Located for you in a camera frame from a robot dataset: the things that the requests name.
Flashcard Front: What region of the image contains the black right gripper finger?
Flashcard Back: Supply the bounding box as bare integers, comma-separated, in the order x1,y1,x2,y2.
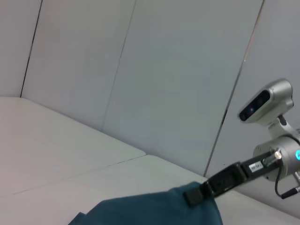
207,161,248,198
182,181,212,207

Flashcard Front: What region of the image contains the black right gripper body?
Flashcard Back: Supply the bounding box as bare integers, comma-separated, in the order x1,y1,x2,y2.
238,150,282,181

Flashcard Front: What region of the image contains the blue shirt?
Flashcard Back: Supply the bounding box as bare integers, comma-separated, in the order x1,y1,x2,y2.
67,181,225,225

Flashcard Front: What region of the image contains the silver round stud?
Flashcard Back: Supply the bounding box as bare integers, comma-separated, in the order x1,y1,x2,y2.
262,151,283,165

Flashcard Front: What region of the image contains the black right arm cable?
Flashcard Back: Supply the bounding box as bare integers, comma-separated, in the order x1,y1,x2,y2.
274,165,300,200

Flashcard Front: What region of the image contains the silver right camera bracket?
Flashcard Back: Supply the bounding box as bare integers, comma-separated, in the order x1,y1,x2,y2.
267,114,296,139

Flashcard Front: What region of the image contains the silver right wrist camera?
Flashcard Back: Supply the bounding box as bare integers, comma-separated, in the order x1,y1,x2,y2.
237,78,295,124

